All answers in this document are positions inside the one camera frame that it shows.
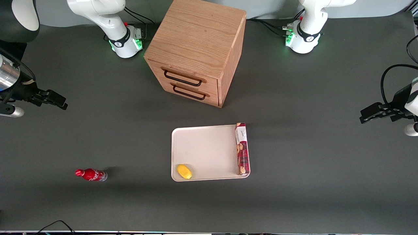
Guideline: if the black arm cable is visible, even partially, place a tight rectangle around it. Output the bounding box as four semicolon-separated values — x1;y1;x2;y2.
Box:
380;64;418;110
0;48;36;86

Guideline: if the yellow lemon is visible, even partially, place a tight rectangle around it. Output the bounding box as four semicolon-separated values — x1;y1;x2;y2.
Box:
177;164;193;180

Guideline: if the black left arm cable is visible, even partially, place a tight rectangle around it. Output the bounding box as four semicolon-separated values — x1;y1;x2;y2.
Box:
380;64;418;110

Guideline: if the wooden drawer cabinet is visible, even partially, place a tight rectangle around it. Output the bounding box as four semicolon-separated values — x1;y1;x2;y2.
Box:
144;0;247;108

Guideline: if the long black drawer handle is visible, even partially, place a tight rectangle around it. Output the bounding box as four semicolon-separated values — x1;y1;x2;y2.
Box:
164;70;202;87

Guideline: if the thin black table-edge cable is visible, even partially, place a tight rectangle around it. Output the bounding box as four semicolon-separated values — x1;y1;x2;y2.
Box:
32;220;76;235

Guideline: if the black left base cable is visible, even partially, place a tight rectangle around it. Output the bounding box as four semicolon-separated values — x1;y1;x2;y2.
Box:
247;9;305;36

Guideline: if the red cookie box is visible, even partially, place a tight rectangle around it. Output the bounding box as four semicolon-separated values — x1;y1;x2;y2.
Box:
235;123;250;176

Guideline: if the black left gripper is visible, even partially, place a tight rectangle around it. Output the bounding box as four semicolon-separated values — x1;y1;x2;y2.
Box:
360;83;416;124

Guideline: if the red coke bottle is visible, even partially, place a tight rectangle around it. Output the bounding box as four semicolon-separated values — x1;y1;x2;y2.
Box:
75;168;108;182

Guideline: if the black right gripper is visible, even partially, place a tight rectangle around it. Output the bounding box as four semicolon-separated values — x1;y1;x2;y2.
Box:
0;77;68;110

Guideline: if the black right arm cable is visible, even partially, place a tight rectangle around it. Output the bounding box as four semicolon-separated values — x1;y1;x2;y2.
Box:
0;48;36;86

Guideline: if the black base cable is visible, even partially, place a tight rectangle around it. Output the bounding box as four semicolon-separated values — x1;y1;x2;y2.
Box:
247;9;305;36
123;6;156;25

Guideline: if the black curved side cable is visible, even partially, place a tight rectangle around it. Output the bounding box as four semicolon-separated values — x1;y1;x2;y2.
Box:
406;34;418;64

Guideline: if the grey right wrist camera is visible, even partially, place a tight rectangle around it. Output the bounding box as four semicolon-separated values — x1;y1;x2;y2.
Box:
0;106;25;118

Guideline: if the black right base cable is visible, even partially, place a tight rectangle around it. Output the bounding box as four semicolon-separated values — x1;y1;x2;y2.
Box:
123;6;156;25

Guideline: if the cream plastic tray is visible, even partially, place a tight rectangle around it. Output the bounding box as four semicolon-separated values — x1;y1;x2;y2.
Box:
171;124;251;182

